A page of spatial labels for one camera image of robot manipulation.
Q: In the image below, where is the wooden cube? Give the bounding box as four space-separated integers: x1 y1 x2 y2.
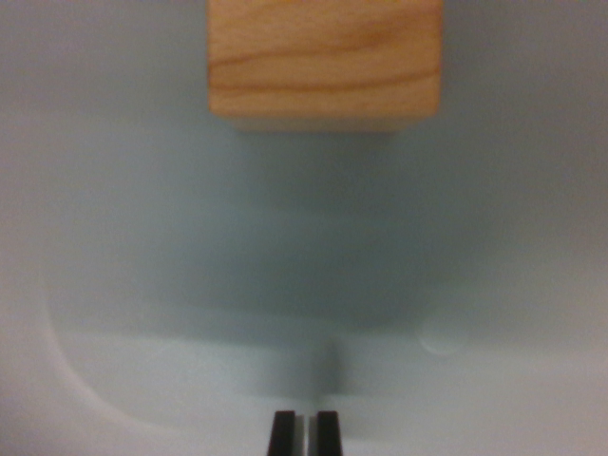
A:
206 0 441 134

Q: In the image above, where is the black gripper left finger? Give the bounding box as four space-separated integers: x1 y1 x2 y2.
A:
267 410 305 456

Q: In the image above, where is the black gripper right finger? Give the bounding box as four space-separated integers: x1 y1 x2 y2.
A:
308 410 345 456

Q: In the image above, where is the pale blue plastic tray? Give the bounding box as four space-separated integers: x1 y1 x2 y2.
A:
0 0 608 456

